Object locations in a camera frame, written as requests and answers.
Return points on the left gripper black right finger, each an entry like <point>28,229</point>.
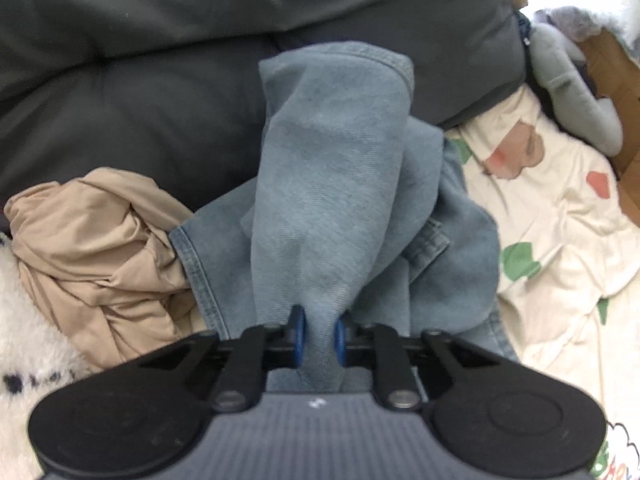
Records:
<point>492,414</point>

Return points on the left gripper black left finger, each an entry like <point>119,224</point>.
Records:
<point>140,417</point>

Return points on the light blue denim pants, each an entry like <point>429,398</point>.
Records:
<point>357,207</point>

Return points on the white fluffy blanket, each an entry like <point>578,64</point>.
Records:
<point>36,359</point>

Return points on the beige crumpled garment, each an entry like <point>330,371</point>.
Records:
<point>94,255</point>

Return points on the white patterned bed sheet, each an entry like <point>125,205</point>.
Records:
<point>569,257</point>

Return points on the dark grey duvet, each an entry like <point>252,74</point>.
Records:
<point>170,88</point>

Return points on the brown cardboard box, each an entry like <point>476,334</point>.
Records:
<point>617,76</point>

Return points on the grey plush toy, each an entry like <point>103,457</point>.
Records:
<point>560,68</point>

